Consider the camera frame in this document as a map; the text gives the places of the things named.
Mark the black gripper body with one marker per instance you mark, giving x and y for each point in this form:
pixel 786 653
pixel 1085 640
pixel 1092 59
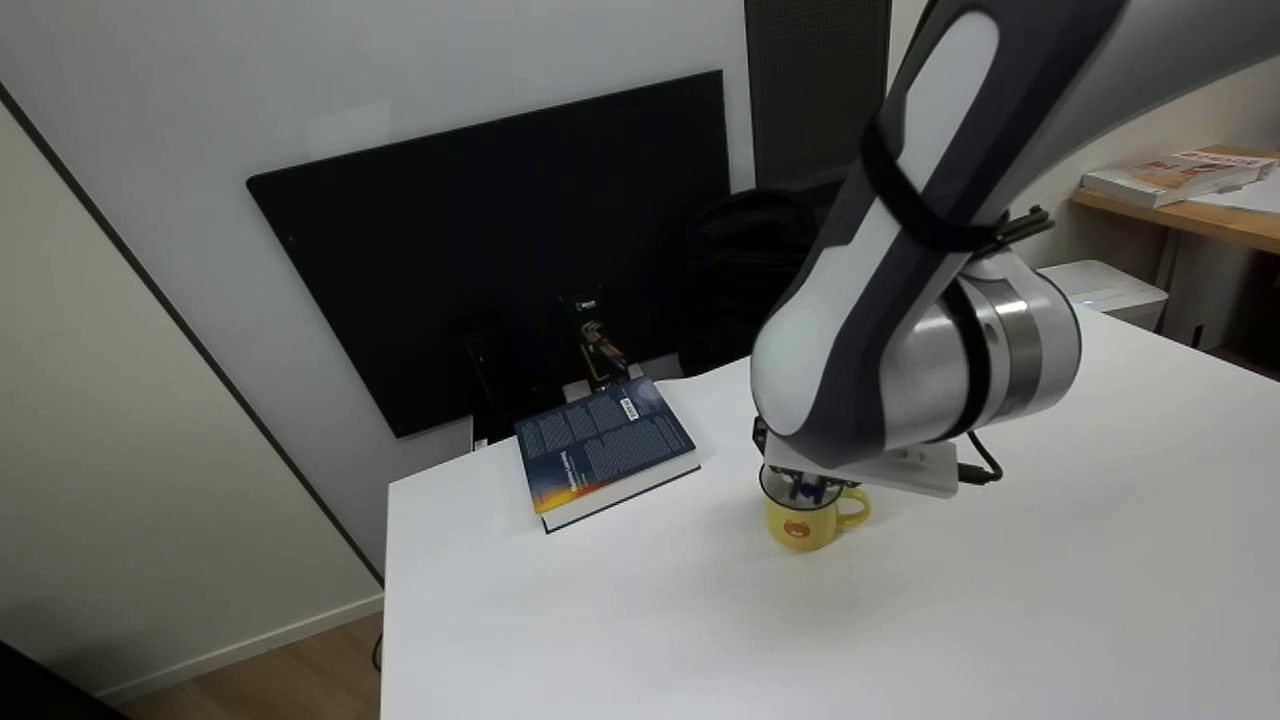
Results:
pixel 811 481

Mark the yellow cup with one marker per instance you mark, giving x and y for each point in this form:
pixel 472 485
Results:
pixel 811 531

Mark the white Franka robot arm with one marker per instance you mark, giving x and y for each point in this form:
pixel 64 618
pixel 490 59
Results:
pixel 922 255

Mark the wooden side desk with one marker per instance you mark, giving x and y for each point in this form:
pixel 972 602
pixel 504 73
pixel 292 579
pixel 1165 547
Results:
pixel 1184 214

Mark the dark blue book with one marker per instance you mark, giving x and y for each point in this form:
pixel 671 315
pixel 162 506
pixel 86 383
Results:
pixel 605 452

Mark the black backpack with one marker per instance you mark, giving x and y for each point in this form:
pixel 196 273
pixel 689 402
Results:
pixel 766 273

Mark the white flat box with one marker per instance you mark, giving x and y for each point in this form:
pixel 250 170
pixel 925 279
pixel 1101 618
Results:
pixel 1107 289

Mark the black flat monitor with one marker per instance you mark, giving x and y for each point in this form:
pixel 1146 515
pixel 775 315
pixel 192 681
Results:
pixel 504 255

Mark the stack of papers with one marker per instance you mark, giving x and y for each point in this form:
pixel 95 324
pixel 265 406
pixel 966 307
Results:
pixel 1181 176

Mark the dark grey wall panel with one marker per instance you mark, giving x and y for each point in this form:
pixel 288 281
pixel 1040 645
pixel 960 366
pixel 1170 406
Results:
pixel 818 93

